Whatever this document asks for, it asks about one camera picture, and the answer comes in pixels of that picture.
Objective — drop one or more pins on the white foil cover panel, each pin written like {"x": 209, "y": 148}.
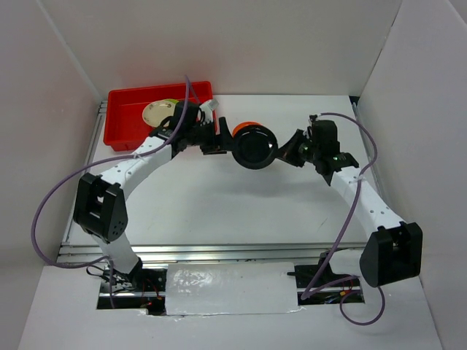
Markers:
{"x": 230, "y": 289}

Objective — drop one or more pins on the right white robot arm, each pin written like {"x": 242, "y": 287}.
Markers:
{"x": 393, "y": 251}

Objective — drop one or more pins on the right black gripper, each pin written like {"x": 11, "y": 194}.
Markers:
{"x": 287, "y": 152}

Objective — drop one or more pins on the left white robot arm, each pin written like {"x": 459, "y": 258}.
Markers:
{"x": 100, "y": 206}

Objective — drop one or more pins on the black plate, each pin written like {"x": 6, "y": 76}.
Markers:
{"x": 255, "y": 150}

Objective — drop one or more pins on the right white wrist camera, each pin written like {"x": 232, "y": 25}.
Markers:
{"x": 313, "y": 118}

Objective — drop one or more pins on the orange plate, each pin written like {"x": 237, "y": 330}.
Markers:
{"x": 244, "y": 127}

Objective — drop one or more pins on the aluminium front rail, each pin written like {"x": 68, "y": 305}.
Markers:
{"x": 159, "y": 254}

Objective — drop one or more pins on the cream floral plate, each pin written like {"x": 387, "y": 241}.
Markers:
{"x": 158, "y": 113}

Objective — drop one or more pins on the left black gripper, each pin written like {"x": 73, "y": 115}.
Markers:
{"x": 220, "y": 143}

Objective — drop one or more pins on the red plastic bin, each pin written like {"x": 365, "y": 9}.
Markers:
{"x": 125, "y": 128}

